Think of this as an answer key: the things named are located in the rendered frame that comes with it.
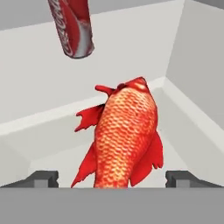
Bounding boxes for white fridge interior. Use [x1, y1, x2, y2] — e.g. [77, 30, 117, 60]
[0, 0, 224, 189]

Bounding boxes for red orange fish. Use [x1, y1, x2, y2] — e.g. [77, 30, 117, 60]
[70, 76, 165, 189]

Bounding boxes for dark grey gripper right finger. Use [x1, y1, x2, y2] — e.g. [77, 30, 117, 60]
[164, 171, 221, 189]

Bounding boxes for red white soda can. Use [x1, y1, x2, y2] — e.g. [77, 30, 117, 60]
[47, 0, 95, 60]

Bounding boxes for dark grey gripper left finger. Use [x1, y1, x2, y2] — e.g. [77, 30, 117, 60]
[3, 171, 60, 189]

